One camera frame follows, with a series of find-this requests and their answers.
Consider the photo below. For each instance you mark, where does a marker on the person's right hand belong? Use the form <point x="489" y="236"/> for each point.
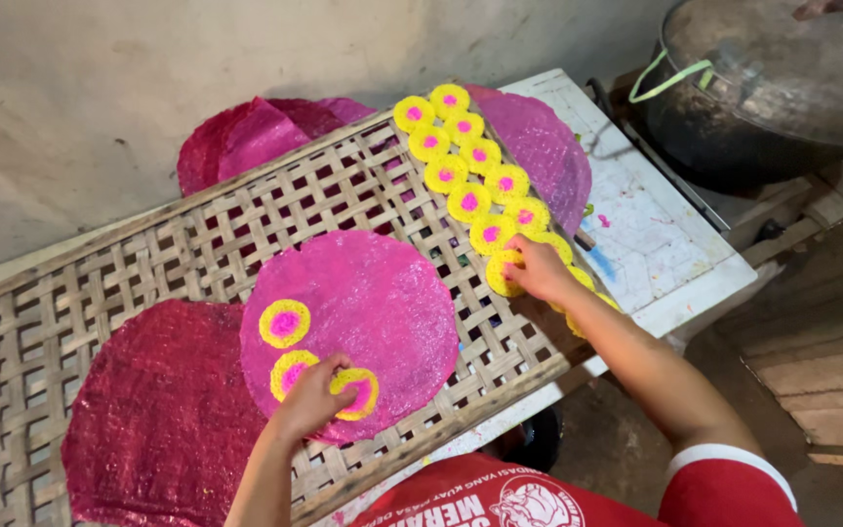
<point x="547" y="274"/>

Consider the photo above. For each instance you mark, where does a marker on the person's left hand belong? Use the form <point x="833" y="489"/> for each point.
<point x="309" y="404"/>

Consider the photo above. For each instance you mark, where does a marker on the small yellow pink-centred cracker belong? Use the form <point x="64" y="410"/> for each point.
<point x="290" y="372"/>
<point x="285" y="323"/>
<point x="496" y="277"/>
<point x="364" y="399"/>

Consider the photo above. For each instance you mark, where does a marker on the rows of small yellow crackers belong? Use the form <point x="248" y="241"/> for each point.
<point x="469" y="201"/>

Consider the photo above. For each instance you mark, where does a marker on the white paint-stained table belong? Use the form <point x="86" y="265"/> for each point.
<point x="656" y="234"/>

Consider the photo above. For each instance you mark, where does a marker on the large bright pink round cracker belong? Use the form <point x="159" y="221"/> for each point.
<point x="385" y="307"/>
<point x="260" y="139"/>

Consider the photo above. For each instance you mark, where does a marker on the large purple-pink round cracker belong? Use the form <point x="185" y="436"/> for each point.
<point x="542" y="146"/>
<point x="348" y="108"/>

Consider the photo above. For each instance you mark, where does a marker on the large dark red round cracker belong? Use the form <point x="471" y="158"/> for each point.
<point x="198" y="150"/>
<point x="165" y="417"/>

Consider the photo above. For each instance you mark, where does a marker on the black round object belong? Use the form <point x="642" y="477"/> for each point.
<point x="542" y="439"/>

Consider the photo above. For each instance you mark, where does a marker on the large blackened metal pot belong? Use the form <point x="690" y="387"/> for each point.
<point x="714" y="139"/>

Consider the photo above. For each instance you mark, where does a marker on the woven bamboo drying tray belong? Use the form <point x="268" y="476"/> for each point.
<point x="136" y="249"/>

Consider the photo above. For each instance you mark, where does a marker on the person's red white-trimmed shirt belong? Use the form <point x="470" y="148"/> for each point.
<point x="714" y="498"/>

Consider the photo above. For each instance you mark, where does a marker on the wooden planks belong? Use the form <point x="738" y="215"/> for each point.
<point x="824" y="344"/>

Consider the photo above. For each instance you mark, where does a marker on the large metal pot lid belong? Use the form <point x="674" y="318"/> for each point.
<point x="795" y="66"/>

